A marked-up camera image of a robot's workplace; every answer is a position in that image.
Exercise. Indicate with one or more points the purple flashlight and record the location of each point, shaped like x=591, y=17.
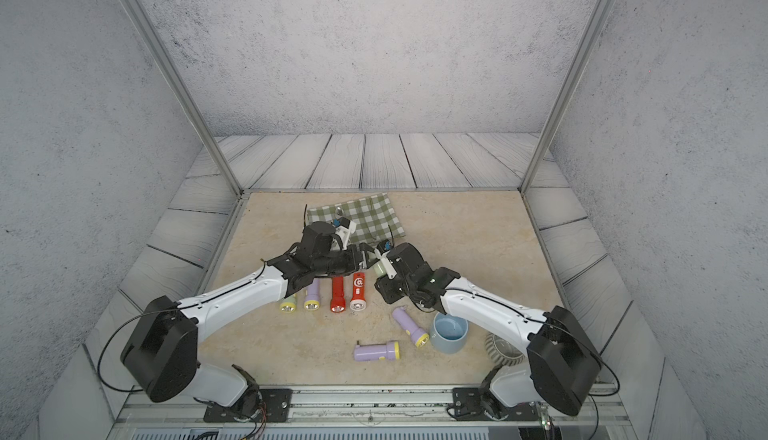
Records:
x=418, y=336
x=312, y=300
x=389, y=351

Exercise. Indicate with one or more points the red flashlight with logo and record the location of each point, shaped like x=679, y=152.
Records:
x=358, y=301

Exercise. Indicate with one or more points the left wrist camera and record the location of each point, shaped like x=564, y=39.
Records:
x=344, y=228

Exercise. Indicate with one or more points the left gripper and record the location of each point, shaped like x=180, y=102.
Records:
x=361, y=255

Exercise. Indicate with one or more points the blue mug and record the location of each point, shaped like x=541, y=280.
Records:
x=448, y=334

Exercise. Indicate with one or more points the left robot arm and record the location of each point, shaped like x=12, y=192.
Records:
x=161, y=353

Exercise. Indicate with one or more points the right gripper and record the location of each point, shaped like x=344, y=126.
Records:
x=384, y=288

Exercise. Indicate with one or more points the grey ribbed bowl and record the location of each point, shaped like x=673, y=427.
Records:
x=501, y=352

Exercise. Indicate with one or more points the green flashlight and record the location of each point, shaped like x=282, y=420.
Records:
x=379, y=270
x=288, y=304

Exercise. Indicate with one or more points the green checkered cloth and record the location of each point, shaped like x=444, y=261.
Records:
x=374, y=216

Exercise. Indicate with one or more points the green flashlight top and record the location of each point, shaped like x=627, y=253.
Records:
x=288, y=304

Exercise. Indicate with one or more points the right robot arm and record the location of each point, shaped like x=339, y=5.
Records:
x=562, y=364

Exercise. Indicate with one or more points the purple flashlight bottom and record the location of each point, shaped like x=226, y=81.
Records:
x=389, y=351

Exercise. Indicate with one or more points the metal base rail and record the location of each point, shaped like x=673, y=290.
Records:
x=375, y=412

